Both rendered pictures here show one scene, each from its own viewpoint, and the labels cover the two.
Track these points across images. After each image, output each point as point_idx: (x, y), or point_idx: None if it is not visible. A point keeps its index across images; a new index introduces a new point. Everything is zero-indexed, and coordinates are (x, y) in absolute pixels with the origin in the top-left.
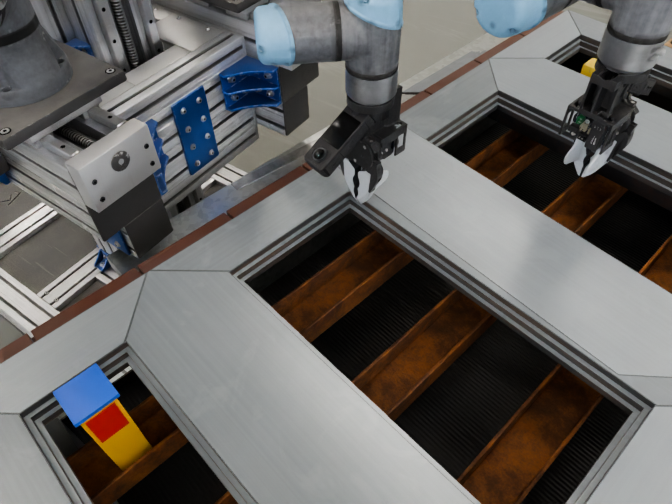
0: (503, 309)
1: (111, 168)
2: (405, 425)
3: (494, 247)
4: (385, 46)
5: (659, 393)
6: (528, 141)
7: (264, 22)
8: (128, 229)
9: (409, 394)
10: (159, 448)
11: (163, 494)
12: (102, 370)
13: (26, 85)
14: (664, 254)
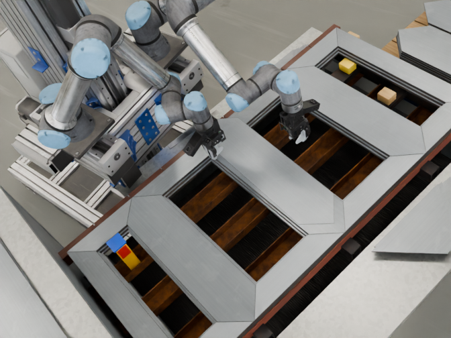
0: (264, 202)
1: (114, 159)
2: (245, 251)
3: (264, 176)
4: (201, 115)
5: (311, 229)
6: None
7: (158, 114)
8: (123, 178)
9: (234, 237)
10: (143, 261)
11: (149, 282)
12: (120, 235)
13: (81, 134)
14: (365, 165)
